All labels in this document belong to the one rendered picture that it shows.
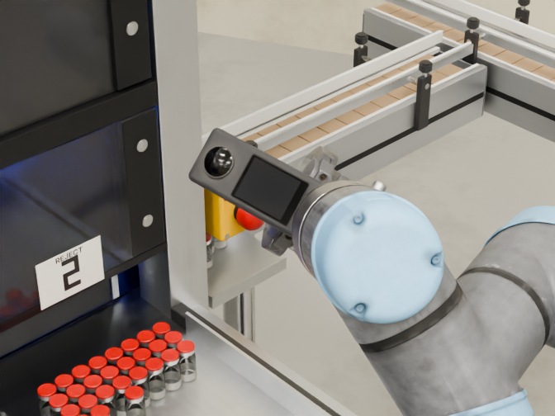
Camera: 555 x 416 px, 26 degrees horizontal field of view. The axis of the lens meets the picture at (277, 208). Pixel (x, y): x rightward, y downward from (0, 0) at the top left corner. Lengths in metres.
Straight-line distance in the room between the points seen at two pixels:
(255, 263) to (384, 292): 0.88
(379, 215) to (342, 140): 1.06
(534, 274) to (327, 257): 0.18
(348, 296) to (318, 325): 2.17
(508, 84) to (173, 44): 0.81
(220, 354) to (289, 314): 1.50
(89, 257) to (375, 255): 0.69
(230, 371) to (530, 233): 0.62
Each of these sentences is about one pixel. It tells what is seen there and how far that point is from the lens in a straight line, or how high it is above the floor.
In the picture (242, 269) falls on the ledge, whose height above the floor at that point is 0.88.
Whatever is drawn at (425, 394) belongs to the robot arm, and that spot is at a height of 1.30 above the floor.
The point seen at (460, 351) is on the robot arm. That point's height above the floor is 1.33.
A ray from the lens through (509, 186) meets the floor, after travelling 3.45.
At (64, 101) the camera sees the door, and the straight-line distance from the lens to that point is 1.26.
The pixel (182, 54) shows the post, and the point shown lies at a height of 1.23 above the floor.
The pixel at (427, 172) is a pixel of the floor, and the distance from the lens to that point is 3.48.
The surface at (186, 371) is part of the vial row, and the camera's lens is 1.39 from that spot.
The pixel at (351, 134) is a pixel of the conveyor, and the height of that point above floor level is 0.93.
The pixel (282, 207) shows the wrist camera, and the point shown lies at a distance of 0.89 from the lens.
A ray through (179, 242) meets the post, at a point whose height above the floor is 0.99.
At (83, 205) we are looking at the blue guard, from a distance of 1.32.
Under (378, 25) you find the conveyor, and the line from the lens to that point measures 2.15.
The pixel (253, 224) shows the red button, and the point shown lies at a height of 0.99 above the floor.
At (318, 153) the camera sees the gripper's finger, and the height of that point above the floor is 1.32.
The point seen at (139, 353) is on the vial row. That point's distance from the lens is 1.38.
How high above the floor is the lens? 1.81
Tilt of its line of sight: 33 degrees down
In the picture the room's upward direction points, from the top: straight up
